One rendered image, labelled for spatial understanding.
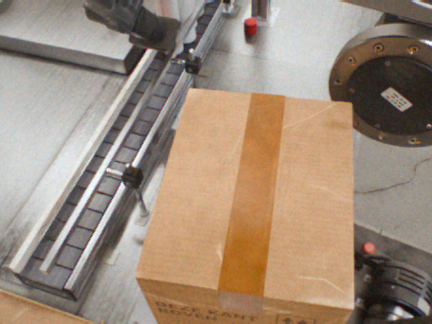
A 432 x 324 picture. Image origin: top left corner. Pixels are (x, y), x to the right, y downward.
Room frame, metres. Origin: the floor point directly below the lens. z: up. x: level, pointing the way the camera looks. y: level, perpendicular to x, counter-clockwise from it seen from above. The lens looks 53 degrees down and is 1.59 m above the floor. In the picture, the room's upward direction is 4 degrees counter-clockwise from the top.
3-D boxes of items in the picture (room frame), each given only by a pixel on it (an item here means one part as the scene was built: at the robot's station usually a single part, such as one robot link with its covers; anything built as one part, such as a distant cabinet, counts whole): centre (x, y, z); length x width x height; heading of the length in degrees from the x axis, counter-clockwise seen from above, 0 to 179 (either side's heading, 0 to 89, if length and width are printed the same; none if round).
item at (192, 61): (0.74, 0.05, 0.91); 0.07 x 0.03 x 0.16; 68
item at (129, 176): (0.46, 0.17, 0.91); 0.07 x 0.03 x 0.16; 68
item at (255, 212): (0.32, -0.05, 0.99); 0.30 x 0.24 x 0.27; 167
